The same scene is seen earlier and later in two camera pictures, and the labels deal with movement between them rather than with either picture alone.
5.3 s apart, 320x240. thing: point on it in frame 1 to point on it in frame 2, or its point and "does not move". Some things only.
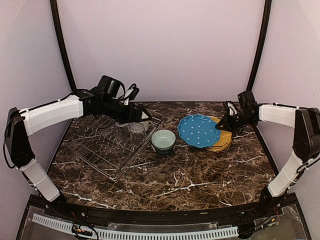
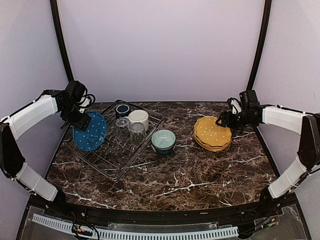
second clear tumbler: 123,128 does not move
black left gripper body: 127,116 to 75,119
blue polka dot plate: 198,130 to 94,135
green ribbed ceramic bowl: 163,141 does not move
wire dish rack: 95,141 does not move
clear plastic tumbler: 137,133 does not move
